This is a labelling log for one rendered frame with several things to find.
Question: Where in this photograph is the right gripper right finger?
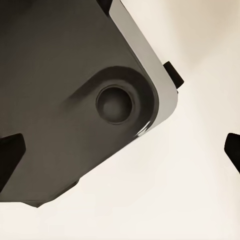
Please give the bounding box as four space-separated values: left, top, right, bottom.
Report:
224 133 240 173

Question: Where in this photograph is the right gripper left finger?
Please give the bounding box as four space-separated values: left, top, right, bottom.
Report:
0 133 26 193

